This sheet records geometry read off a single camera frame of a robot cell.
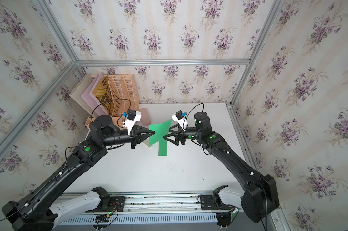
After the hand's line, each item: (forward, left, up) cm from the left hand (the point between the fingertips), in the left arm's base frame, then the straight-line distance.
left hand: (154, 134), depth 58 cm
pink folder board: (+33, +44, -9) cm, 56 cm away
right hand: (+6, -6, -9) cm, 12 cm away
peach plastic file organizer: (+56, +32, -30) cm, 71 cm away
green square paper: (+12, -1, -35) cm, 37 cm away
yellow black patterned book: (+43, +40, -15) cm, 61 cm away
